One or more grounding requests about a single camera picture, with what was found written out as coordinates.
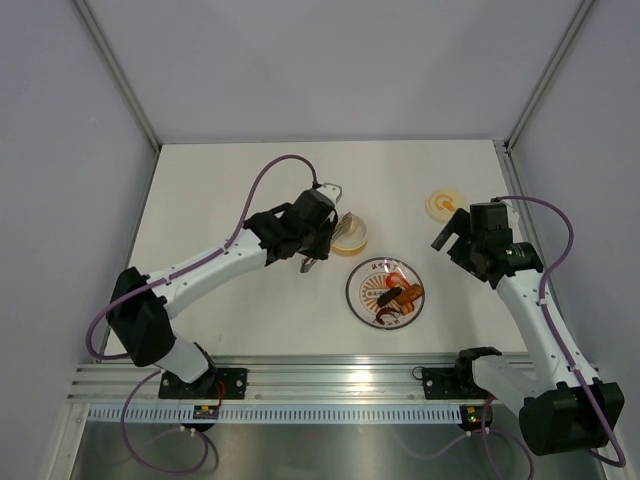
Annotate white slotted cable duct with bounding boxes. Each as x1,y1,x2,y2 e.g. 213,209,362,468
88,404,462,425

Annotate white round bun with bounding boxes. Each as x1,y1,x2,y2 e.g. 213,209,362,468
346,218,366,236

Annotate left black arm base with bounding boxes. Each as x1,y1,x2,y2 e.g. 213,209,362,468
158,368,248,400

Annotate right aluminium frame post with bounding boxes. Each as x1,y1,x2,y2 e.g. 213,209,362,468
502,0,599,154

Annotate patterned round plate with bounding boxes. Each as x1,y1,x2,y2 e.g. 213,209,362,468
345,257,426,331

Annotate dark red octopus tentacle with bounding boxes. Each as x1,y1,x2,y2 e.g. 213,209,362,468
375,307,402,328

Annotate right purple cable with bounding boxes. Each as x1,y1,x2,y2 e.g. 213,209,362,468
399,194,626,480

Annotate left aluminium frame post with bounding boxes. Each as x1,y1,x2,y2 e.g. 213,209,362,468
70,0,162,155

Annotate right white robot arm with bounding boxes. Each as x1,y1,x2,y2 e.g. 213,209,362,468
431,197,625,456

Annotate purple cable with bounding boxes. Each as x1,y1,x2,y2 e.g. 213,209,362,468
399,194,626,480
85,154,321,476

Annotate round beige container lid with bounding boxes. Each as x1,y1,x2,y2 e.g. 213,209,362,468
424,188,469,224

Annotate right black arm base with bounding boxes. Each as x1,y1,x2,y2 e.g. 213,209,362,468
411,366,488,400

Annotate braised pork belly cube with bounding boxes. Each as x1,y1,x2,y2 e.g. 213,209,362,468
400,302,415,315

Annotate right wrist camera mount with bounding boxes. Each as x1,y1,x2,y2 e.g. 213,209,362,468
499,199,520,230

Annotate brown braised meat strip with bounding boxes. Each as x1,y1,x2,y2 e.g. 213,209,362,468
395,284,424,306

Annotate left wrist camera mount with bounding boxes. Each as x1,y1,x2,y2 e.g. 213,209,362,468
316,182,343,206

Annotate aluminium mounting rail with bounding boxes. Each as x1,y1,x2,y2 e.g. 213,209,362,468
66,353,457,405

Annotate aluminium frame post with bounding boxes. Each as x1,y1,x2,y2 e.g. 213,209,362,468
502,0,599,154
70,0,162,155

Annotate red pepper slice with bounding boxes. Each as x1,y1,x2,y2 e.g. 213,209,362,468
386,272,410,288

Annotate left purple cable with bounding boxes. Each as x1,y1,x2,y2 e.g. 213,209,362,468
85,154,321,476

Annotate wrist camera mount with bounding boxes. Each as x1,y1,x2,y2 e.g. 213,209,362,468
316,182,343,206
499,199,520,230

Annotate round beige lunch container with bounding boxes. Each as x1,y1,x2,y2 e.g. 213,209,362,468
331,213,369,257

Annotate dark sea cucumber piece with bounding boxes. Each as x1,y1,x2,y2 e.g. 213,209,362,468
377,287,403,308

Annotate metal food tongs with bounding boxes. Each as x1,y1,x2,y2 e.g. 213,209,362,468
300,212,353,273

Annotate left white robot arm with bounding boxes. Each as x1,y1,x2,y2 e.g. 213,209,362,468
106,183,342,398

